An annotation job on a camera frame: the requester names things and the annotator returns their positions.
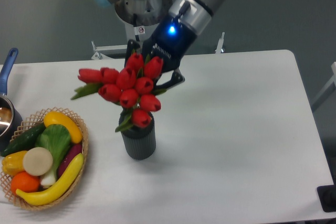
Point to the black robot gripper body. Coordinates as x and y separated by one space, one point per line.
169 41

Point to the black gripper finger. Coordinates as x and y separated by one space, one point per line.
132 46
176 79

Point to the red tulip bouquet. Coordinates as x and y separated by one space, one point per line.
132 88

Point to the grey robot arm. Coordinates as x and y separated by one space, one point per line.
164 28

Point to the dark grey ribbed vase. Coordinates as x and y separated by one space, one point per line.
140 143

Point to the yellow squash upper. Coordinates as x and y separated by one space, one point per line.
55 117

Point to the purple sweet potato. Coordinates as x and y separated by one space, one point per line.
73 151

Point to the woven wicker basket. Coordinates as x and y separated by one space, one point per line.
26 124

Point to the green bok choy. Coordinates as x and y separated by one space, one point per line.
56 139

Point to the green cucumber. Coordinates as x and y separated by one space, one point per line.
24 141

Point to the beige round radish slice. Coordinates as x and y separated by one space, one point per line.
37 161

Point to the yellow banana squash lower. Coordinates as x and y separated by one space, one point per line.
54 192

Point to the yellow bell pepper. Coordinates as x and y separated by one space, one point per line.
12 164

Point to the orange fruit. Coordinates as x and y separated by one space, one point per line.
25 182

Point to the black device at table edge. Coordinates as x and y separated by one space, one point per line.
327 197

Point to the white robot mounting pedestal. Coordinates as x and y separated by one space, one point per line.
141 17

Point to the blue handled saucepan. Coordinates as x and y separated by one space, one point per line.
10 117

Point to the white frame at right edge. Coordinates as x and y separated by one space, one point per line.
325 91

